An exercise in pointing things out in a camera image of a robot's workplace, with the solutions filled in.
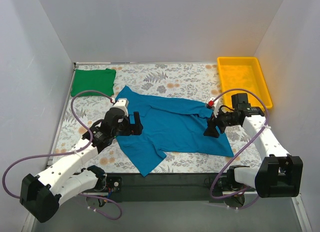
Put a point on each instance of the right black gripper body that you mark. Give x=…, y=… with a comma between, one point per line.
x=215, y=124

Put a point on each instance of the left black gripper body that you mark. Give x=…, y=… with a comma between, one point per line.
x=133, y=124

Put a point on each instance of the blue t shirt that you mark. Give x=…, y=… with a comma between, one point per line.
x=169, y=125

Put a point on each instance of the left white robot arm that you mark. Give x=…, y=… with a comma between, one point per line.
x=44, y=193

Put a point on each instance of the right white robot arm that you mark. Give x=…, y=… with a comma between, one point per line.
x=279, y=174

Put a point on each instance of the yellow plastic bin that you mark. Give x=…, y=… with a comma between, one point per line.
x=243, y=73

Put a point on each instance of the folded green t shirt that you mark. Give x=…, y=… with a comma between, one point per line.
x=101, y=80

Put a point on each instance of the floral table mat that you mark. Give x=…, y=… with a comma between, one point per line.
x=194, y=81

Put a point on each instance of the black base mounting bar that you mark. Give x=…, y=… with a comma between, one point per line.
x=162, y=187

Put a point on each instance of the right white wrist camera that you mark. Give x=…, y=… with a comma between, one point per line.
x=213, y=104

